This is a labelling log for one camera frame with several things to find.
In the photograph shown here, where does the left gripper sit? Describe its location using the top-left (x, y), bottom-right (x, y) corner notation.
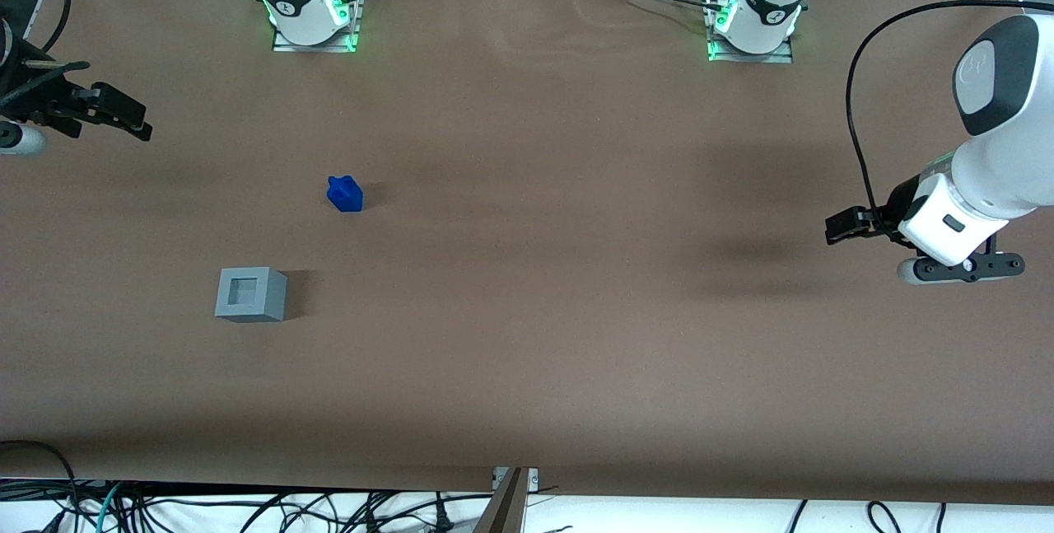
top-left (826, 173), bottom-right (1010, 266)

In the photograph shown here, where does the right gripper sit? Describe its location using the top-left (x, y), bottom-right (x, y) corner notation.
top-left (0, 63), bottom-right (154, 143)

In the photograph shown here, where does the blue plastic part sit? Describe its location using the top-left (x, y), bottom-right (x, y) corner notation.
top-left (327, 175), bottom-right (364, 213)

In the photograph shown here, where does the gray square base block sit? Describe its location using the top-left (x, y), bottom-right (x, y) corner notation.
top-left (215, 267), bottom-right (288, 323)

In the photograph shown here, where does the brown table cover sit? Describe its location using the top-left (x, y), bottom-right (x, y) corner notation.
top-left (0, 0), bottom-right (1054, 506)

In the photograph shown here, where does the aluminium profile beam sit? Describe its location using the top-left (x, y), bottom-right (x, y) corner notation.
top-left (473, 467), bottom-right (540, 533)

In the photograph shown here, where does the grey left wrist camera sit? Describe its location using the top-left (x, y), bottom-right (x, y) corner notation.
top-left (898, 251), bottom-right (1026, 285)

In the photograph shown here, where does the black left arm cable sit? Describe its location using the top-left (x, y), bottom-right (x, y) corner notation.
top-left (846, 0), bottom-right (1054, 229)

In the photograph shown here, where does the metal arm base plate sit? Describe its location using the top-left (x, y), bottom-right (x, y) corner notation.
top-left (272, 0), bottom-right (364, 54)
top-left (704, 0), bottom-right (795, 64)

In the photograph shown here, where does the black looped floor cable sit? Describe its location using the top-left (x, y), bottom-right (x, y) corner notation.
top-left (0, 439), bottom-right (80, 533)

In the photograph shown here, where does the teal floor cable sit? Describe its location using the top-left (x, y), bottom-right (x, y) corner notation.
top-left (93, 482), bottom-right (124, 533)

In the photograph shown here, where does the black floor cable bundle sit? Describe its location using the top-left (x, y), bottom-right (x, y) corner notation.
top-left (124, 488), bottom-right (462, 533)

